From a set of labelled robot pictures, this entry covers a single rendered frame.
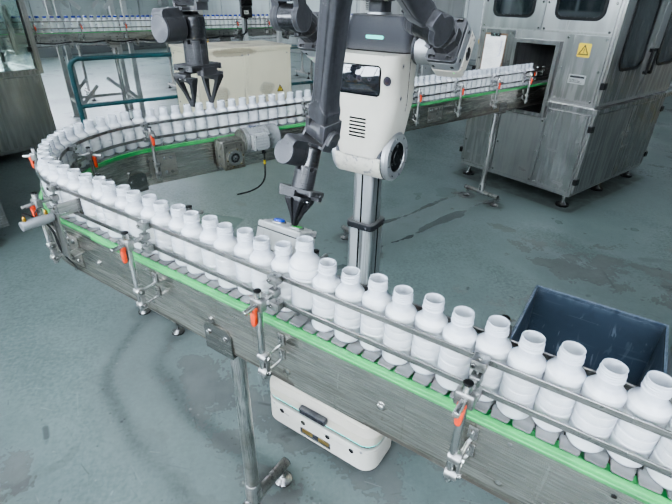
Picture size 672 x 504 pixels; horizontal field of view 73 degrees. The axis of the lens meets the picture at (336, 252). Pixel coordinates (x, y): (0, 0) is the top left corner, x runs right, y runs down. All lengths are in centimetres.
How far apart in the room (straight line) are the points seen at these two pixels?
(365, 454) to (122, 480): 94
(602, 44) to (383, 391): 370
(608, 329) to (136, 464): 176
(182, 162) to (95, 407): 121
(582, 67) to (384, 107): 309
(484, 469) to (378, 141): 94
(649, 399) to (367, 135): 101
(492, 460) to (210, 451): 139
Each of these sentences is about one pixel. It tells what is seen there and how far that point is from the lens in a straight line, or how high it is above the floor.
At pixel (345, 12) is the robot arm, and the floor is 161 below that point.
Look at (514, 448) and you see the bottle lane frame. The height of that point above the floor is 96.
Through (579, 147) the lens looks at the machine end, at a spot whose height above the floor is 57.
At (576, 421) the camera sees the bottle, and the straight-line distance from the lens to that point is 87.
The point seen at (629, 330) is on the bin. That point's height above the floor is 90.
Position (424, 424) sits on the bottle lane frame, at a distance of 97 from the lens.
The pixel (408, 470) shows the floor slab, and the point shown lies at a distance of 203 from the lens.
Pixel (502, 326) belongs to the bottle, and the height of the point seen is 115.
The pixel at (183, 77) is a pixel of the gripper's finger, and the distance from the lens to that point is 123.
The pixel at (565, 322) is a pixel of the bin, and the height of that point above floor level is 86.
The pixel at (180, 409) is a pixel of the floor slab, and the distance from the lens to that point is 228.
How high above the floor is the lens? 164
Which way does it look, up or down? 29 degrees down
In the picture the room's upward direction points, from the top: 1 degrees clockwise
